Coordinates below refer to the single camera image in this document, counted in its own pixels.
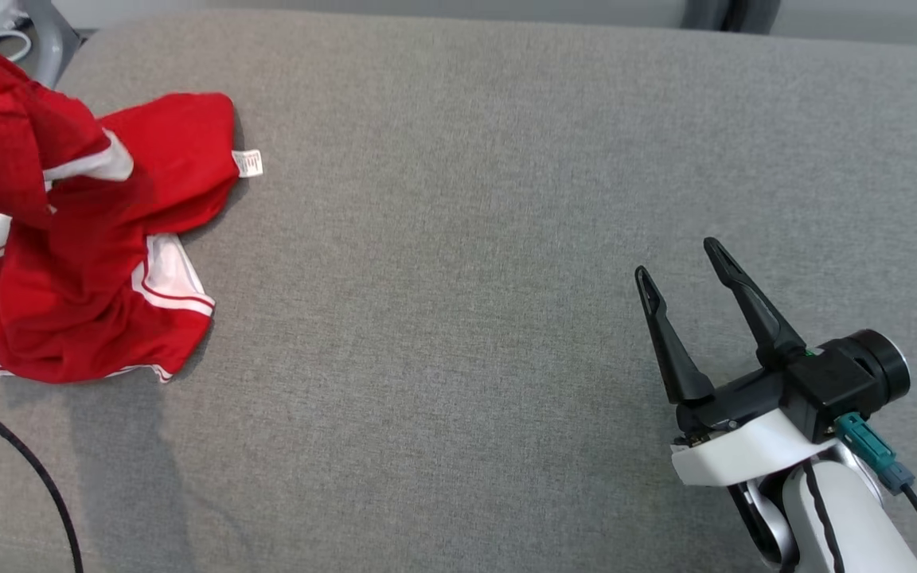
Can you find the teal right camera connector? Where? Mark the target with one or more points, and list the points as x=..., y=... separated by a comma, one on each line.
x=864, y=446

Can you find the grey metal post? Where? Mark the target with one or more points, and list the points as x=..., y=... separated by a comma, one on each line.
x=761, y=14

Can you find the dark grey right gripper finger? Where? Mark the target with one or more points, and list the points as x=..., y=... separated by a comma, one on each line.
x=757, y=314
x=677, y=358

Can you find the grey cylinder beside post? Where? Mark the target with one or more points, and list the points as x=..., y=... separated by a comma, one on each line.
x=705, y=12

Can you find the red jersey with white sleeves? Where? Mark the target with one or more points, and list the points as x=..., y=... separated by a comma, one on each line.
x=108, y=302

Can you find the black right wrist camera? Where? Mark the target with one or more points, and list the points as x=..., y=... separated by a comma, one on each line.
x=825, y=390

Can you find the grey metal frame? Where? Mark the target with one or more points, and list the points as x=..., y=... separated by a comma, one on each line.
x=52, y=40

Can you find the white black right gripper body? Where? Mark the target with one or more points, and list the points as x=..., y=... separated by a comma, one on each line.
x=737, y=454

